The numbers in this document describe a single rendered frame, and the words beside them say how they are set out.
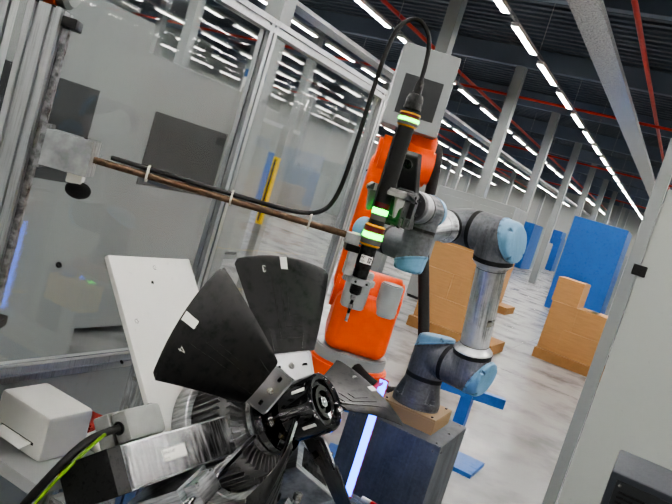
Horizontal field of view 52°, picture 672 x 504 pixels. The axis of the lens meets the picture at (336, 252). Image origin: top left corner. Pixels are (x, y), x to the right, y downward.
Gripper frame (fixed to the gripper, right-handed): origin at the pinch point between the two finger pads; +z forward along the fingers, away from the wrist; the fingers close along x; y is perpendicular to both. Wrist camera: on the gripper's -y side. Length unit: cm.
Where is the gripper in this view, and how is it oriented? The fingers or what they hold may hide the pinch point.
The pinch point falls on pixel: (380, 186)
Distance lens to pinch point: 141.4
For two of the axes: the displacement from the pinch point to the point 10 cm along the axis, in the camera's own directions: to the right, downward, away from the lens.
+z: -4.5, -0.4, -8.9
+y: -2.9, 9.5, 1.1
